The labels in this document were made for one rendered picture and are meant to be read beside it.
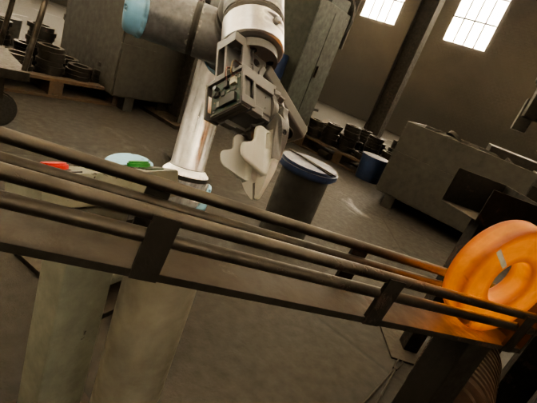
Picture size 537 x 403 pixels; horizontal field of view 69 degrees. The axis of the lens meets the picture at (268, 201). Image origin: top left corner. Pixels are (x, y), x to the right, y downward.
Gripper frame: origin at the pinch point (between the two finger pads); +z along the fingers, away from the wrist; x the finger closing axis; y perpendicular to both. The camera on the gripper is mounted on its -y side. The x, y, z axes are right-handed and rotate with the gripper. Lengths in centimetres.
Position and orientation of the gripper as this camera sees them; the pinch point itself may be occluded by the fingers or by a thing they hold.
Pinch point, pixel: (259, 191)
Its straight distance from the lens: 50.9
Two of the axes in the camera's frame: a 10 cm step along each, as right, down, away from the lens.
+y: -6.5, -2.5, -7.2
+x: 7.6, -1.9, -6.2
